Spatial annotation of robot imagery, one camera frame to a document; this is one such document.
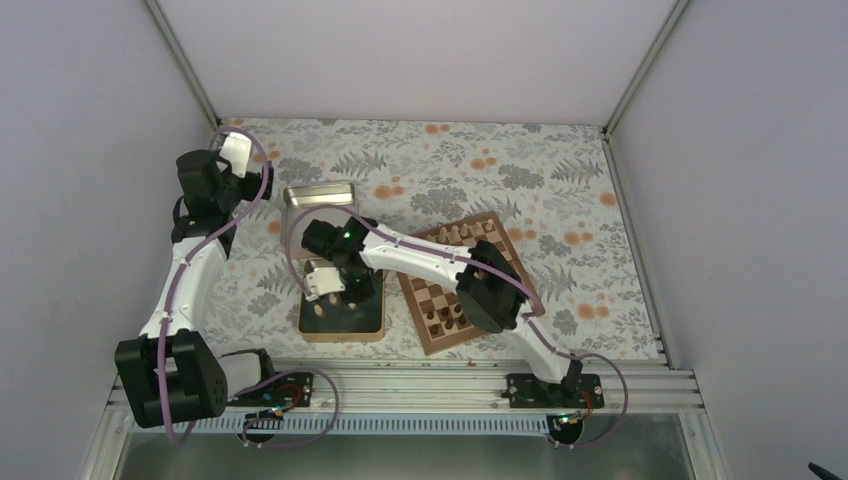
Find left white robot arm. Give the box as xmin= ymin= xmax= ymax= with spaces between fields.
xmin=114 ymin=150 xmax=274 ymax=428

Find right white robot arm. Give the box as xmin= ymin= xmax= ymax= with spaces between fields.
xmin=301 ymin=215 xmax=582 ymax=407

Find gold tin with pieces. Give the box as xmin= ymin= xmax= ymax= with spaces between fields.
xmin=297 ymin=279 xmax=385 ymax=343

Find wooden chess board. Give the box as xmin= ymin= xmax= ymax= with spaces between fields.
xmin=392 ymin=211 xmax=547 ymax=356

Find floral table mat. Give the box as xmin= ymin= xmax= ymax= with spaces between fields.
xmin=205 ymin=118 xmax=659 ymax=361

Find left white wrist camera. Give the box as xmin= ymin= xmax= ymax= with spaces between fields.
xmin=219 ymin=132 xmax=253 ymax=178

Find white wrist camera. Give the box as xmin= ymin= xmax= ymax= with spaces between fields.
xmin=219 ymin=132 xmax=253 ymax=178
xmin=304 ymin=258 xmax=346 ymax=301

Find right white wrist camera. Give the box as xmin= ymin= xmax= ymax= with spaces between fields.
xmin=304 ymin=258 xmax=346 ymax=301

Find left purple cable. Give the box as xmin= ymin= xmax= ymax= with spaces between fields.
xmin=155 ymin=125 xmax=274 ymax=448

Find purple cable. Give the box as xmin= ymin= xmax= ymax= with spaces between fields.
xmin=155 ymin=125 xmax=274 ymax=448
xmin=285 ymin=204 xmax=631 ymax=452

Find aluminium front rail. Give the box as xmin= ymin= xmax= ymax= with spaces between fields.
xmin=192 ymin=360 xmax=705 ymax=435

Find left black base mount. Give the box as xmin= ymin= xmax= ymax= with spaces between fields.
xmin=218 ymin=349 xmax=314 ymax=416

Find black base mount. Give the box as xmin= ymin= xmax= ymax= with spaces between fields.
xmin=218 ymin=349 xmax=314 ymax=416
xmin=501 ymin=361 xmax=605 ymax=409

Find aluminium corner frame post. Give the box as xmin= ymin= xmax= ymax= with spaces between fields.
xmin=140 ymin=0 xmax=221 ymax=129

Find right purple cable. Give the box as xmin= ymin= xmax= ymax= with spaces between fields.
xmin=285 ymin=204 xmax=631 ymax=452

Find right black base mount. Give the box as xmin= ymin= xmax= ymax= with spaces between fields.
xmin=501 ymin=361 xmax=605 ymax=409

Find right aluminium frame post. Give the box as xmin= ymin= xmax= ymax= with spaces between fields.
xmin=603 ymin=0 xmax=691 ymax=141

